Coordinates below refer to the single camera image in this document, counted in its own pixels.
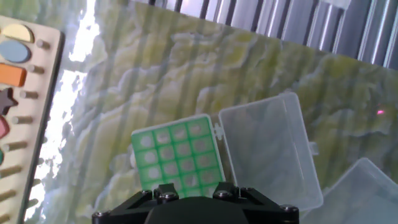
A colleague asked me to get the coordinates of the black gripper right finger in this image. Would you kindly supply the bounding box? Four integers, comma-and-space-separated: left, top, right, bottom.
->
212, 181, 300, 224

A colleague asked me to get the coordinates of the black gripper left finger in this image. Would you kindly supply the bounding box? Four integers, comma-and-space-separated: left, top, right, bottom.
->
92, 182, 180, 224

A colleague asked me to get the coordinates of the clear tip box green rack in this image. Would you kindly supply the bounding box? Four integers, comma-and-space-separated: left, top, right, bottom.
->
300, 157, 398, 224
130, 91, 324, 212

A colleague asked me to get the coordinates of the wooden shape puzzle board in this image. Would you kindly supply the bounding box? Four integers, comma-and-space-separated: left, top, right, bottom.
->
0, 15, 65, 224

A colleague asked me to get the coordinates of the pink puzzle piece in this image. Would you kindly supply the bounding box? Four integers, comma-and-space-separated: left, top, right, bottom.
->
0, 115, 11, 140

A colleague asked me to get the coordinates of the green marble patterned mat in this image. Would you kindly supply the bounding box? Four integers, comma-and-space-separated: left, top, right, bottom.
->
0, 0, 398, 224

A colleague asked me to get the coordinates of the dark star puzzle piece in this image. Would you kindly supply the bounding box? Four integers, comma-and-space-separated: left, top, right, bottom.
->
0, 87, 19, 116

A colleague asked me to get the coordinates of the orange rectangle puzzle piece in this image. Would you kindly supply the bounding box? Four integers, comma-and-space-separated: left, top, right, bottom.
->
0, 63, 28, 88

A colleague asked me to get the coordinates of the light blue oval puzzle piece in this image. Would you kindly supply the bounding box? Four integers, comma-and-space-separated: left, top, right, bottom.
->
0, 40, 32, 63

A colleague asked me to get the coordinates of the yellow semicircle puzzle piece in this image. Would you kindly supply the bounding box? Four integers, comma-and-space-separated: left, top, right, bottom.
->
1, 23, 35, 44

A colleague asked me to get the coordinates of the white paper sheet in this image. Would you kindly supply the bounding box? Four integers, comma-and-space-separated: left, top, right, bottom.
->
323, 0, 352, 10

